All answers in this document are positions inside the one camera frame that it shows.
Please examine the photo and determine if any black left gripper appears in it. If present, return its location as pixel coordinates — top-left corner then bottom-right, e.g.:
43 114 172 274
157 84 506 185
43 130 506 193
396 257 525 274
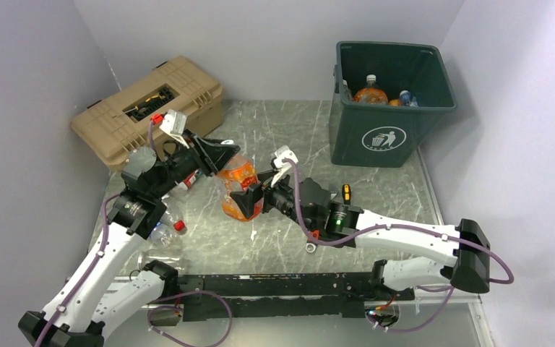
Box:
150 127 240 200

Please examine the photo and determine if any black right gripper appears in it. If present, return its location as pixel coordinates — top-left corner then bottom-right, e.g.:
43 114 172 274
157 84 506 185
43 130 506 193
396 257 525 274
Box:
230 168 315 232

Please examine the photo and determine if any large orange label bottle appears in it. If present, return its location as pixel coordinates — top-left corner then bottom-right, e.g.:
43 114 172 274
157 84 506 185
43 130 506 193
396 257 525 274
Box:
217 154 262 222

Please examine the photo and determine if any red cap clear bottle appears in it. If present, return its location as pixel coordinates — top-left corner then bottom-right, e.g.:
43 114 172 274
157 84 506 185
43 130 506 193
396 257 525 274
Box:
176 170 203 191

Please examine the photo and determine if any crushed orange label jug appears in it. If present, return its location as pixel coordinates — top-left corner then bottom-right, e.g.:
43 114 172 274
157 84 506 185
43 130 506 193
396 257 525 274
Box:
353 74 389 105

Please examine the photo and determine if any small orange bottle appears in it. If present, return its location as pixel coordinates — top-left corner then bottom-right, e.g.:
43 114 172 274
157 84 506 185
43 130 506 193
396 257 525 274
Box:
388 99 403 106

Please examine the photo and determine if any crushed clear blue label bottle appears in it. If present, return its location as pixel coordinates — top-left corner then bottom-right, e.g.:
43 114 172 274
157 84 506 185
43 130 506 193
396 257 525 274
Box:
399 90 418 107

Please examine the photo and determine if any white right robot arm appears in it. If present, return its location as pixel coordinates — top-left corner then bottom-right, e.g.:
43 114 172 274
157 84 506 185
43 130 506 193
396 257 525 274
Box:
228 171 491 300

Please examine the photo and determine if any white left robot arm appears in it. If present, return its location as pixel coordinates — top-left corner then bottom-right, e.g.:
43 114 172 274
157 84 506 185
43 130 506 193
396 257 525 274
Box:
18 133 240 346

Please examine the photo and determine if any dark green trash bin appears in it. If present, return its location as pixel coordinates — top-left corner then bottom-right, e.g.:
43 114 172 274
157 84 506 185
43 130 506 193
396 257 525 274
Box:
328 41 457 168

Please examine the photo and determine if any tan plastic toolbox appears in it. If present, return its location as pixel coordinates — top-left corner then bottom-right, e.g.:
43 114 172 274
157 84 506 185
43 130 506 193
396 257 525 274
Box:
71 56 224 171

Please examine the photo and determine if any red label clear bottle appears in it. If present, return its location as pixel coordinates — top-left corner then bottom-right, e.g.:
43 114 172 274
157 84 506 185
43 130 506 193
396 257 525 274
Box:
160 205 187 234

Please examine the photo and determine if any yellow black screwdriver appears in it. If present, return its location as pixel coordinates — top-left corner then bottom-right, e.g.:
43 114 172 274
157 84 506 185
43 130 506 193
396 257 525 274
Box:
342 184 352 205

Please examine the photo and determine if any small blue label bottle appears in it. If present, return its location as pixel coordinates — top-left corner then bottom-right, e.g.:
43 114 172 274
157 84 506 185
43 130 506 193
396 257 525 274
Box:
147 222 176 248

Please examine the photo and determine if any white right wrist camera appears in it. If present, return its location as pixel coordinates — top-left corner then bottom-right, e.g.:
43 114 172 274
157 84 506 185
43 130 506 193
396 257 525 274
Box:
271 145 298 187

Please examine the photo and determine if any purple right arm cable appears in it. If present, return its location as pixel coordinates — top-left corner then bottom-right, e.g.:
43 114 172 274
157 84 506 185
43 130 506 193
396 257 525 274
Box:
284 160 515 334

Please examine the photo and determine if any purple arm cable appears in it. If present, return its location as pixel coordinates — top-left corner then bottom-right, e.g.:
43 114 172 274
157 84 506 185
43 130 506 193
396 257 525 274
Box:
33 114 163 347
284 160 515 334

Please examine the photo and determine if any red handled adjustable wrench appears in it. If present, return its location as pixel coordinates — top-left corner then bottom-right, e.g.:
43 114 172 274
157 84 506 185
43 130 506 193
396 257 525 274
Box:
305 230 319 254

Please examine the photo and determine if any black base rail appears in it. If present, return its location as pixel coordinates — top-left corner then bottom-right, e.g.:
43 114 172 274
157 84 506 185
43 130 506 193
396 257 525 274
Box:
178 272 415 322

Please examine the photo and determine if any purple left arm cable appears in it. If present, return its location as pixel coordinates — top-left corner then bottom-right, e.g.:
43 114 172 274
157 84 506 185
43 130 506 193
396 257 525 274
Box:
33 114 163 347

